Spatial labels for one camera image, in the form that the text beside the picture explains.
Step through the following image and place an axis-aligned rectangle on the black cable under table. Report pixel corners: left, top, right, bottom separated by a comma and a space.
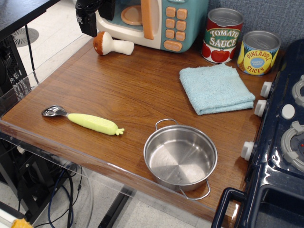
33, 166, 84, 228

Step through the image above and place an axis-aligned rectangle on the dark blue toy stove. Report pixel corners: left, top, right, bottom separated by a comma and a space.
212, 39, 304, 228

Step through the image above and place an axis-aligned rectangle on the white stove knob lower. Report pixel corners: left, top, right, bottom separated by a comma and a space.
241, 142, 255, 161

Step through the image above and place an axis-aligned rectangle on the white stove knob middle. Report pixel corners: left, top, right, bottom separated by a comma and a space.
254, 100, 266, 117

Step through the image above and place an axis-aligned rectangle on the light blue folded cloth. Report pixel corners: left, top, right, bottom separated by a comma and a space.
180, 63, 255, 115

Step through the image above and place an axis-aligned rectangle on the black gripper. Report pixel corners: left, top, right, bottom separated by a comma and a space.
75, 0, 116, 37

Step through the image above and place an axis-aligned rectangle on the white stove knob upper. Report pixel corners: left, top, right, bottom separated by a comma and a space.
260, 82, 272, 98

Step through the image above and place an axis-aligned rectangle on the blue cable under table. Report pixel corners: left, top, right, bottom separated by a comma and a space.
47, 168, 74, 228

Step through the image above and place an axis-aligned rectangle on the teal toy microwave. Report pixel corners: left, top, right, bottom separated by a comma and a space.
96, 0, 209, 53

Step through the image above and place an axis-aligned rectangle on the spoon with yellow-green handle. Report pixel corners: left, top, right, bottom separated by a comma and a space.
41, 105, 124, 136

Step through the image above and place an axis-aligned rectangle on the toy mushroom shaker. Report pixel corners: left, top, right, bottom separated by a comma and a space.
93, 31, 134, 56

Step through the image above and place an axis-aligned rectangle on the white stove knob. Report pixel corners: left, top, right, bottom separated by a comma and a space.
241, 142, 255, 161
260, 82, 272, 98
254, 100, 266, 117

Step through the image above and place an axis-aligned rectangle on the small stainless steel pan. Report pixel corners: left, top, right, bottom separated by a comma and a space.
143, 120, 218, 200

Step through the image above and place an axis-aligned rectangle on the tomato sauce can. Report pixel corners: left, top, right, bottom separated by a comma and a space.
201, 8, 244, 64

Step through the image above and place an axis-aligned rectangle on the black desk at left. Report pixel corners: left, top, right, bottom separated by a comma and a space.
0, 0, 59, 40

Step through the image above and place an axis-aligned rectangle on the pineapple slices can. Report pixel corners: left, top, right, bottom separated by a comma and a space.
237, 30, 281, 76

